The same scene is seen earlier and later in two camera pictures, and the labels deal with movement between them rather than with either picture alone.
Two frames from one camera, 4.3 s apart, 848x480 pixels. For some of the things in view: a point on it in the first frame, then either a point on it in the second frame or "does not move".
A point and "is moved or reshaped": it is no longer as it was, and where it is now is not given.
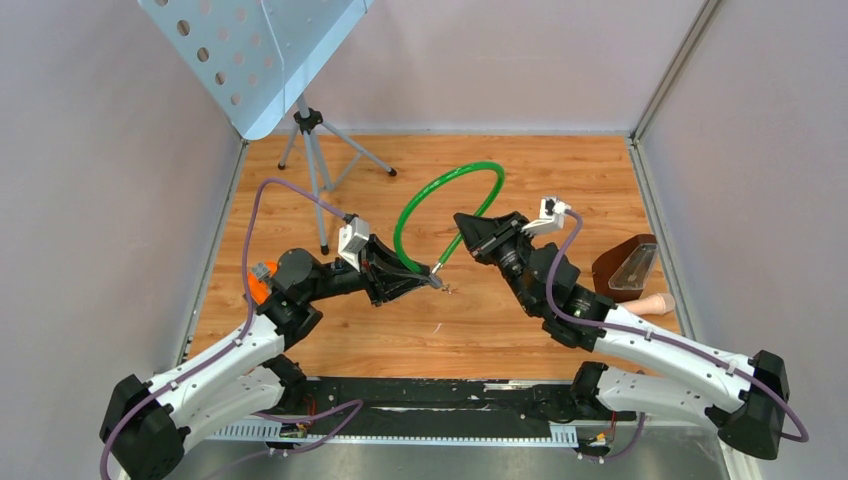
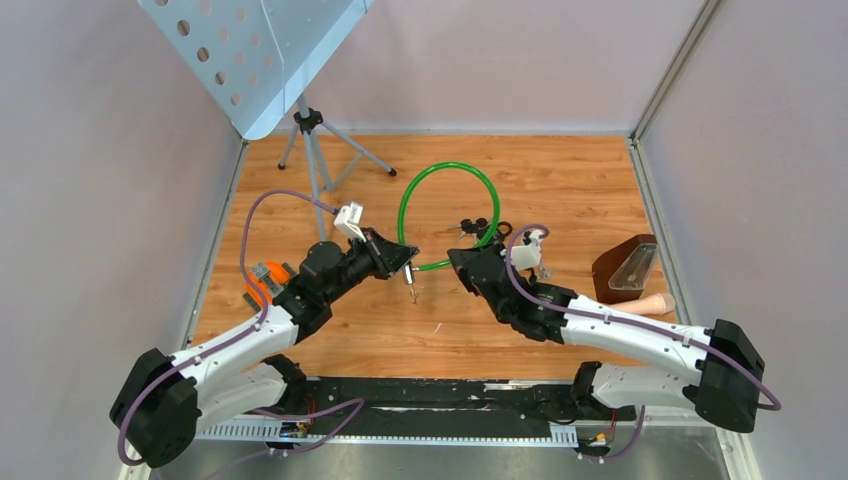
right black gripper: x=476 y=231 → x=460 y=260
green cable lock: x=426 y=187 is moved or reshaped
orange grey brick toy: x=259 y=279 does not move
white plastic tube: x=657 y=304 does not move
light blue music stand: x=255 y=58 does not move
